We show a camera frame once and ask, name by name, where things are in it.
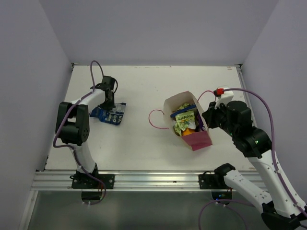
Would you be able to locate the cream pink paper cake bag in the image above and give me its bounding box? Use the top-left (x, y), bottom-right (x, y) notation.
top-left (148, 91), bottom-right (213, 151)

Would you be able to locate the green Himalaya candy packet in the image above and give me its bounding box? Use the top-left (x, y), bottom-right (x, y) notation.
top-left (175, 111), bottom-right (196, 131)

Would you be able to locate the aluminium table edge rail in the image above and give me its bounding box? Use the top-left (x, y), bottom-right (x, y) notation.
top-left (235, 64), bottom-right (258, 127)

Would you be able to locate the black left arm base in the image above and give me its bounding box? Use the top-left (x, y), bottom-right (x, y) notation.
top-left (70, 173), bottom-right (115, 189)

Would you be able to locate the orange mango gummy bag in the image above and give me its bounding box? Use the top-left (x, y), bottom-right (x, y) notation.
top-left (182, 128), bottom-right (196, 136)

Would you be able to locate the large blue chips bag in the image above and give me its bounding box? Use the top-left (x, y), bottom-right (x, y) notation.
top-left (90, 103), bottom-right (126, 126)

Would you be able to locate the purple Fox's candy bag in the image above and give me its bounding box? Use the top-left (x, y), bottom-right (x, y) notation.
top-left (195, 111), bottom-right (207, 132)

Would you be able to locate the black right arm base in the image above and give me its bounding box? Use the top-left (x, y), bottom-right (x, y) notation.
top-left (198, 171), bottom-right (227, 190)

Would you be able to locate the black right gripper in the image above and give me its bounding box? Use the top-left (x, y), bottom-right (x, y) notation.
top-left (202, 100), bottom-right (237, 137)

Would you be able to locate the aluminium front mounting rail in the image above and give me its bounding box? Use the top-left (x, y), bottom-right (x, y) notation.
top-left (30, 170), bottom-right (202, 192)

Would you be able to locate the small blue snack packet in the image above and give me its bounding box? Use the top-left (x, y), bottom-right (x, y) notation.
top-left (170, 104), bottom-right (196, 118)

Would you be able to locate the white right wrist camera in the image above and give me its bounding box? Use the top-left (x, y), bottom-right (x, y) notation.
top-left (213, 86), bottom-right (234, 109)

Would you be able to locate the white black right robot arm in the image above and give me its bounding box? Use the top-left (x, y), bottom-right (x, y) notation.
top-left (202, 101), bottom-right (307, 230)

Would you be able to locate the green candy packet back side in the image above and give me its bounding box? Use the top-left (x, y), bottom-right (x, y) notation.
top-left (178, 103), bottom-right (191, 110)

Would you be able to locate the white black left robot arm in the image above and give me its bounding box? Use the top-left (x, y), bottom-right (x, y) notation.
top-left (52, 76), bottom-right (118, 188)

